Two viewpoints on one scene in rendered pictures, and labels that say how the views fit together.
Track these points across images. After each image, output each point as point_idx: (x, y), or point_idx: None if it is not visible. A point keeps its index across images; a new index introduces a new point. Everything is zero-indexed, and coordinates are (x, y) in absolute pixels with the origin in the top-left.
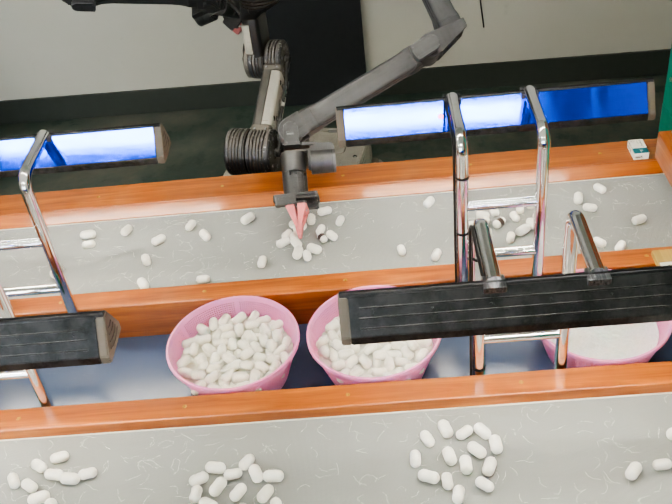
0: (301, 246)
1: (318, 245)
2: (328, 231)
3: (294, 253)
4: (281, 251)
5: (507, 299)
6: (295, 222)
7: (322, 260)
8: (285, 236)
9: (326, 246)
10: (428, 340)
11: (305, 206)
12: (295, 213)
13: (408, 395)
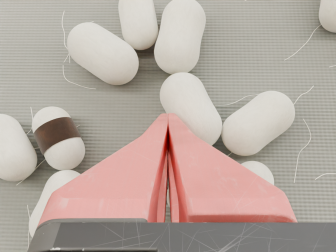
0: (160, 50)
1: (74, 40)
2: (11, 154)
3: (193, 0)
4: (259, 89)
5: None
6: (186, 136)
7: (79, 11)
8: (250, 162)
9: (52, 97)
10: None
11: (58, 188)
12: (180, 161)
13: None
